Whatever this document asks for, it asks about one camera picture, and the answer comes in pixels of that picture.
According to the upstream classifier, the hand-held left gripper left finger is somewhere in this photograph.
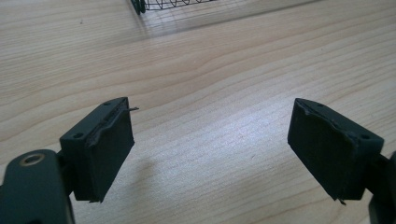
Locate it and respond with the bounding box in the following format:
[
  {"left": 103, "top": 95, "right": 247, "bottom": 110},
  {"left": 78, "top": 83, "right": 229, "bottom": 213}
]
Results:
[{"left": 59, "top": 96, "right": 140, "bottom": 203}]

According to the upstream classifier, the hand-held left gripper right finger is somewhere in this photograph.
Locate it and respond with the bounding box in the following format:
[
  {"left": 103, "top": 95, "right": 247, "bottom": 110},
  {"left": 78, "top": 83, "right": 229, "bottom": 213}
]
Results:
[{"left": 287, "top": 98, "right": 385, "bottom": 206}]

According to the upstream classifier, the black wire mesh basket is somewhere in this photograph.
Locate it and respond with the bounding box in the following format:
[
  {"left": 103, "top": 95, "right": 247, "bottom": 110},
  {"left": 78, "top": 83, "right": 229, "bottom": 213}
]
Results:
[{"left": 130, "top": 0, "right": 219, "bottom": 16}]

